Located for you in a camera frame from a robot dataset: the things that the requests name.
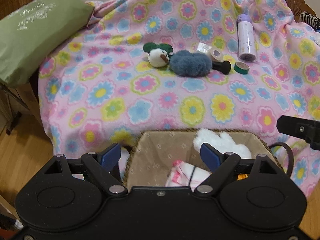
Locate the green tape roll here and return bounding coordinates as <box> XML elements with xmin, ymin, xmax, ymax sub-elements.
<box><xmin>234</xmin><ymin>62</ymin><xmax>249</xmax><ymax>75</ymax></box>

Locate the blue fluffy plush toy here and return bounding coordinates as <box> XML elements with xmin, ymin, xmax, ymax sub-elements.
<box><xmin>169</xmin><ymin>50</ymin><xmax>212</xmax><ymax>77</ymax></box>

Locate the beige tape roll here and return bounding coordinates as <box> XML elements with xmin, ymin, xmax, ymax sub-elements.
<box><xmin>207</xmin><ymin>47</ymin><xmax>223</xmax><ymax>62</ymax></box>

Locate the white fluffy plush toy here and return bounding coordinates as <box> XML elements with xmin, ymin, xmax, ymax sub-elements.
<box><xmin>193</xmin><ymin>128</ymin><xmax>252</xmax><ymax>159</ymax></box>

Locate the pink white folded cloth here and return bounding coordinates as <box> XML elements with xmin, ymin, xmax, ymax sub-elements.
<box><xmin>165</xmin><ymin>160</ymin><xmax>211</xmax><ymax>191</ymax></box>

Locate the woven basket with fabric liner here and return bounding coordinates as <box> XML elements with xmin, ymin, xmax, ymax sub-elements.
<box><xmin>124</xmin><ymin>130</ymin><xmax>277</xmax><ymax>190</ymax></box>

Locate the black round-headed brush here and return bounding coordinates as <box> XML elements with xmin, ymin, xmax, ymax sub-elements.
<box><xmin>212</xmin><ymin>61</ymin><xmax>232</xmax><ymax>75</ymax></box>

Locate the purple white thermos bottle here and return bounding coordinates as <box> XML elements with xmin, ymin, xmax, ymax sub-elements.
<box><xmin>237</xmin><ymin>14</ymin><xmax>257</xmax><ymax>62</ymax></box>

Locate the pink floral fleece blanket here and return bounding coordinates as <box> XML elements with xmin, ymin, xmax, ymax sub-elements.
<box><xmin>39</xmin><ymin>0</ymin><xmax>319</xmax><ymax>195</ymax></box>

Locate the black white striped cloth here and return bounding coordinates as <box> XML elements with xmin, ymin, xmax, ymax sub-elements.
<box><xmin>300</xmin><ymin>11</ymin><xmax>320</xmax><ymax>31</ymax></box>

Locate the white snowman plush green hat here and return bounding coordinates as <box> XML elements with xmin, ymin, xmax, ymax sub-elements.
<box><xmin>143</xmin><ymin>42</ymin><xmax>174</xmax><ymax>68</ymax></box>

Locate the wooden fan-shaped chair back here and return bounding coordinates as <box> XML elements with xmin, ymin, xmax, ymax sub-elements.
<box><xmin>285</xmin><ymin>0</ymin><xmax>316</xmax><ymax>22</ymax></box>

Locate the green embroidered cushion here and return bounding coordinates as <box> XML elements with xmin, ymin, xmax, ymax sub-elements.
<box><xmin>1</xmin><ymin>0</ymin><xmax>94</xmax><ymax>87</ymax></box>

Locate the dark brown basket handle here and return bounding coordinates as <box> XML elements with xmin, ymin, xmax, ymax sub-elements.
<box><xmin>268</xmin><ymin>142</ymin><xmax>294</xmax><ymax>177</ymax></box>

